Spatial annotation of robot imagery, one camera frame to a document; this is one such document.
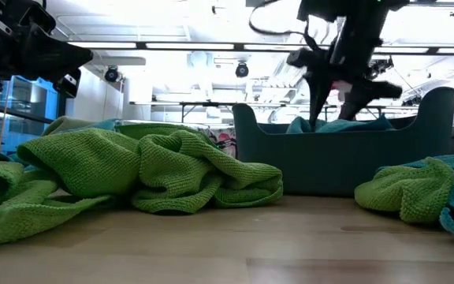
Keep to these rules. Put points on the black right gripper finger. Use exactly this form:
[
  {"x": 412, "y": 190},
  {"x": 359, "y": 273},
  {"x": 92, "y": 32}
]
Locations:
[
  {"x": 318, "y": 94},
  {"x": 369, "y": 94}
]

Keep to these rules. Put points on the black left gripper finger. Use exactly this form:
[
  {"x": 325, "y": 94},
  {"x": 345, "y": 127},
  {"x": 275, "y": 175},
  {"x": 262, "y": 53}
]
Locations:
[{"x": 57, "y": 55}]

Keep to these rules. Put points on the blue microfiber towel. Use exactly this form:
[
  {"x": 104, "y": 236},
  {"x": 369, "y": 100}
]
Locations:
[
  {"x": 106, "y": 124},
  {"x": 300, "y": 126},
  {"x": 349, "y": 126}
]

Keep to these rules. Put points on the teal plastic basket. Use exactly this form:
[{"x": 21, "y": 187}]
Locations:
[{"x": 329, "y": 161}]

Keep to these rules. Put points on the pale green microfiber towel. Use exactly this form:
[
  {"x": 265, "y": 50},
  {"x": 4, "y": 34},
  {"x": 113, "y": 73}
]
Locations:
[{"x": 63, "y": 124}]

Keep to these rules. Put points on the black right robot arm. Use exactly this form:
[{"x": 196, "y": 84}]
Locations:
[{"x": 353, "y": 12}]

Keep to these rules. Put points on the black ceiling spotlight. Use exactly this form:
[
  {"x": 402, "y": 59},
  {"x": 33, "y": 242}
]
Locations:
[
  {"x": 111, "y": 74},
  {"x": 242, "y": 69}
]

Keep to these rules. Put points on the blue glass cabinet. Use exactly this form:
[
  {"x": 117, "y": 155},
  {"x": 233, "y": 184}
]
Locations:
[{"x": 22, "y": 118}]

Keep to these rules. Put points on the long background table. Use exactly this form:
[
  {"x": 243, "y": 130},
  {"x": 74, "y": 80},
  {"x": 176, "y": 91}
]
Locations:
[{"x": 195, "y": 103}]

